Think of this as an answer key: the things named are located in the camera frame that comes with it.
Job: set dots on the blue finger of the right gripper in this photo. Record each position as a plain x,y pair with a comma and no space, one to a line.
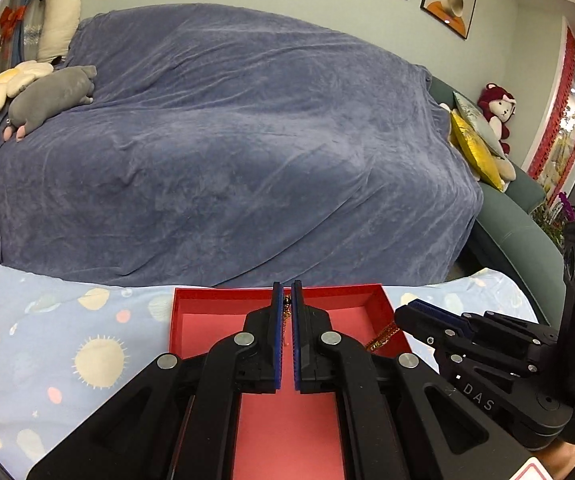
428,315
417,327

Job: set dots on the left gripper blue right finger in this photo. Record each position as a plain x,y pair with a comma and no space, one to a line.
324,360

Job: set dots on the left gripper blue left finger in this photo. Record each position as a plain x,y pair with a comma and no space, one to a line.
250,361

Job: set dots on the red shallow box tray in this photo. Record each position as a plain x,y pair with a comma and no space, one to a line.
285,435

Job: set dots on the dark green sofa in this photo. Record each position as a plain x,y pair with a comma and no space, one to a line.
505,237

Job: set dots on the beige plush toy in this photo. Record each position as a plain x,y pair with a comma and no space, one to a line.
505,168

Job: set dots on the gold satin cushion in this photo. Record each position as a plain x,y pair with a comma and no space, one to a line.
475,151

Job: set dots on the blue planet-print tablecloth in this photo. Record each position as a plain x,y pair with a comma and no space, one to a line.
66,347

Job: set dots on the grey-green cushion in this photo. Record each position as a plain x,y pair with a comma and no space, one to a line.
475,118

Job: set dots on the red-haired plush doll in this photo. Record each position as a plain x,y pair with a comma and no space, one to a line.
498,107

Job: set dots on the blue-grey velvet blanket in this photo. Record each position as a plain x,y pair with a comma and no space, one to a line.
231,147

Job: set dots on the grey plush toy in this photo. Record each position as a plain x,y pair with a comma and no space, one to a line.
47,97

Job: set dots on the cream flower-shaped pillow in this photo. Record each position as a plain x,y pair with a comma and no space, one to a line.
16,79

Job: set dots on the white long plush toy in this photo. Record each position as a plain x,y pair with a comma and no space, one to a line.
61,19

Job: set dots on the red tassel curtain tie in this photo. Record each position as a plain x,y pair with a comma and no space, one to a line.
9,19

